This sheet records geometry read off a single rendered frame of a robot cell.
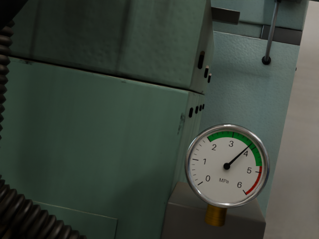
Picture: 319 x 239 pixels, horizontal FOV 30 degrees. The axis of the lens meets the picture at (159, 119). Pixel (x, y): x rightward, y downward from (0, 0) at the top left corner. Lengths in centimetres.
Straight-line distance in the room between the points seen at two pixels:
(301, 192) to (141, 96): 251
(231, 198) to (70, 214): 15
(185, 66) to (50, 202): 17
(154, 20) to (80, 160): 14
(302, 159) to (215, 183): 253
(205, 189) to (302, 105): 252
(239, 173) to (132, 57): 14
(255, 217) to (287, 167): 249
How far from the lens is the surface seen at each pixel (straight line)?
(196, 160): 44
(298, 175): 298
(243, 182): 45
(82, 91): 52
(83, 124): 52
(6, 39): 41
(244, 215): 49
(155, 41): 51
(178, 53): 51
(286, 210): 300
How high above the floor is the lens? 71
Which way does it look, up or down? 3 degrees down
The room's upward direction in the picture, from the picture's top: 11 degrees clockwise
